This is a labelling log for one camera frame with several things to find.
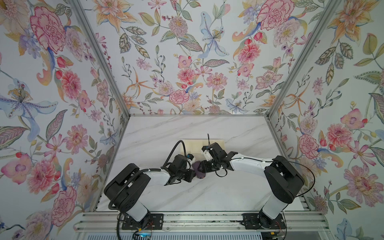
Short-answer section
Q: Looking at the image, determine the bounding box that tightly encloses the purple sock with beige toe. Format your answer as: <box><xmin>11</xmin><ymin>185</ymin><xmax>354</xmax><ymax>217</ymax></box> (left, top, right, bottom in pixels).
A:
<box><xmin>192</xmin><ymin>161</ymin><xmax>206</xmax><ymax>179</ymax></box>

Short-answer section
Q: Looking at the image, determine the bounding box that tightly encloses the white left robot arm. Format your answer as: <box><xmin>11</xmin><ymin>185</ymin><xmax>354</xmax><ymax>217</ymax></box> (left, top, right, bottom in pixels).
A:
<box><xmin>104</xmin><ymin>154</ymin><xmax>196</xmax><ymax>223</ymax></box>

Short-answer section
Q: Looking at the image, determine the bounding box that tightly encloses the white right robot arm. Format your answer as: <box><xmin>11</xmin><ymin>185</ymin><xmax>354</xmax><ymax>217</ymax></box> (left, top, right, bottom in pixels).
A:
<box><xmin>192</xmin><ymin>143</ymin><xmax>304</xmax><ymax>222</ymax></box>

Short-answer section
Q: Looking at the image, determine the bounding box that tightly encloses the cream compartment tray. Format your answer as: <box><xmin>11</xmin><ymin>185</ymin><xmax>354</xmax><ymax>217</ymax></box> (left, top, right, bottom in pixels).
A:
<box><xmin>183</xmin><ymin>139</ymin><xmax>226</xmax><ymax>156</ymax></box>

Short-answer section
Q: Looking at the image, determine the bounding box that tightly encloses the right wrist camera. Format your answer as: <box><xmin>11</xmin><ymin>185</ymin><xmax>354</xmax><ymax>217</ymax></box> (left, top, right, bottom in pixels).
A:
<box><xmin>201</xmin><ymin>146</ymin><xmax>213</xmax><ymax>161</ymax></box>

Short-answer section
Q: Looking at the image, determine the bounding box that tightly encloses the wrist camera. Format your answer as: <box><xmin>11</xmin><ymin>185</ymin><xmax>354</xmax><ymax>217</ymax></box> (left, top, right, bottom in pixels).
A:
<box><xmin>186</xmin><ymin>154</ymin><xmax>196</xmax><ymax>165</ymax></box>
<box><xmin>201</xmin><ymin>146</ymin><xmax>213</xmax><ymax>161</ymax></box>

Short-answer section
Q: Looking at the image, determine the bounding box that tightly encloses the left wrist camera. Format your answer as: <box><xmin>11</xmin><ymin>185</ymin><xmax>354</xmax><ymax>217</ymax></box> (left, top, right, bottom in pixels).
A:
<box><xmin>186</xmin><ymin>154</ymin><xmax>196</xmax><ymax>165</ymax></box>

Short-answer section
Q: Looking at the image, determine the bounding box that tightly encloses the black corrugated left cable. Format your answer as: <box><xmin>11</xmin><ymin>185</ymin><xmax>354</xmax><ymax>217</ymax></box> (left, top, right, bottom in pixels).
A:
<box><xmin>107</xmin><ymin>140</ymin><xmax>187</xmax><ymax>240</ymax></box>

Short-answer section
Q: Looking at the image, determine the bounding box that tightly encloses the thin black right cable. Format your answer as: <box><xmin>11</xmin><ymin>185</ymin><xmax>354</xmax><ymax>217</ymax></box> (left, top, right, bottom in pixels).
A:
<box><xmin>206</xmin><ymin>133</ymin><xmax>316</xmax><ymax>240</ymax></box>

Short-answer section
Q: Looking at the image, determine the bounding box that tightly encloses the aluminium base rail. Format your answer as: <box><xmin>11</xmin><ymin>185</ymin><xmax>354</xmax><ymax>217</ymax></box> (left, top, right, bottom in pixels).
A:
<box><xmin>74</xmin><ymin>211</ymin><xmax>333</xmax><ymax>240</ymax></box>

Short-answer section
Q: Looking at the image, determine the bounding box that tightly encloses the aluminium corner post right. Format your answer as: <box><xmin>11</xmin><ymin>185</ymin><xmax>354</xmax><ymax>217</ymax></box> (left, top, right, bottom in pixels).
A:
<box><xmin>265</xmin><ymin>0</ymin><xmax>339</xmax><ymax>120</ymax></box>

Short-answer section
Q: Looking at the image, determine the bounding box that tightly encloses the aluminium corner post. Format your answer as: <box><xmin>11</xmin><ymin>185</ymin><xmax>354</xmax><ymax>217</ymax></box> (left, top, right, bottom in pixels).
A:
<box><xmin>265</xmin><ymin>0</ymin><xmax>339</xmax><ymax>120</ymax></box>
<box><xmin>69</xmin><ymin>0</ymin><xmax>131</xmax><ymax>120</ymax></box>

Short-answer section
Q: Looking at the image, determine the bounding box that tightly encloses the aluminium corner post left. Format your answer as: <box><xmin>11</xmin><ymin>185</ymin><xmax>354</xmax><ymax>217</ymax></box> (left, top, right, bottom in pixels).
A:
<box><xmin>69</xmin><ymin>0</ymin><xmax>131</xmax><ymax>120</ymax></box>

